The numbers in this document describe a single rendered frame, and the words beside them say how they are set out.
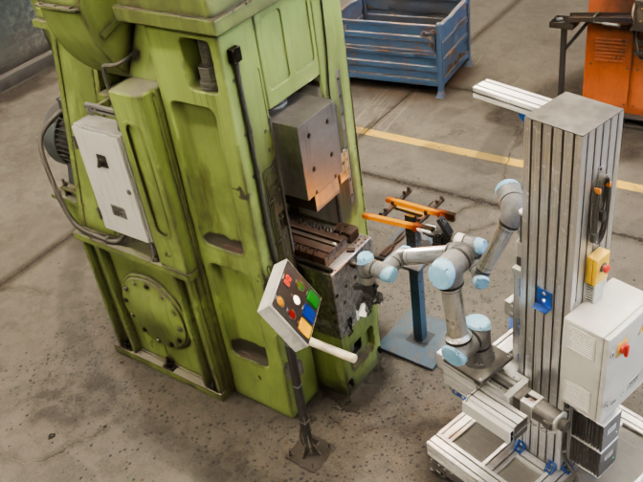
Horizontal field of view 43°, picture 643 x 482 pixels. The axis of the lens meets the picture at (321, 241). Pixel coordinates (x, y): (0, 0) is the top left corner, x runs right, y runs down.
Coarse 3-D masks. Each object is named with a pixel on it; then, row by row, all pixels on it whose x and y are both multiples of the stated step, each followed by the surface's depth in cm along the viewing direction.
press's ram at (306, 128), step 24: (312, 96) 390; (288, 120) 371; (312, 120) 373; (336, 120) 390; (288, 144) 375; (312, 144) 378; (336, 144) 395; (288, 168) 384; (312, 168) 383; (336, 168) 401; (288, 192) 393; (312, 192) 389
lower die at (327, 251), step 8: (296, 224) 440; (304, 224) 439; (296, 232) 432; (320, 232) 431; (328, 232) 430; (296, 240) 428; (304, 240) 427; (312, 240) 426; (320, 240) 424; (344, 240) 426; (296, 248) 424; (304, 248) 423; (312, 248) 422; (320, 248) 420; (328, 248) 419; (336, 248) 420; (344, 248) 428; (304, 256) 422; (312, 256) 418; (320, 256) 416; (328, 256) 416; (336, 256) 423; (328, 264) 418
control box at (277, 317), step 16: (272, 272) 379; (288, 272) 377; (272, 288) 366; (288, 288) 371; (304, 288) 383; (272, 304) 355; (288, 304) 366; (304, 304) 377; (272, 320) 359; (288, 320) 360; (288, 336) 363; (304, 336) 366
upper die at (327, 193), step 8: (328, 184) 399; (336, 184) 404; (320, 192) 394; (328, 192) 401; (336, 192) 406; (288, 200) 405; (296, 200) 401; (304, 200) 397; (312, 200) 394; (320, 200) 396; (328, 200) 402; (312, 208) 398; (320, 208) 398
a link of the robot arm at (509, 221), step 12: (504, 204) 358; (516, 204) 356; (504, 216) 358; (516, 216) 356; (504, 228) 359; (516, 228) 359; (492, 240) 366; (504, 240) 363; (492, 252) 368; (480, 264) 373; (492, 264) 371; (480, 276) 374; (480, 288) 377
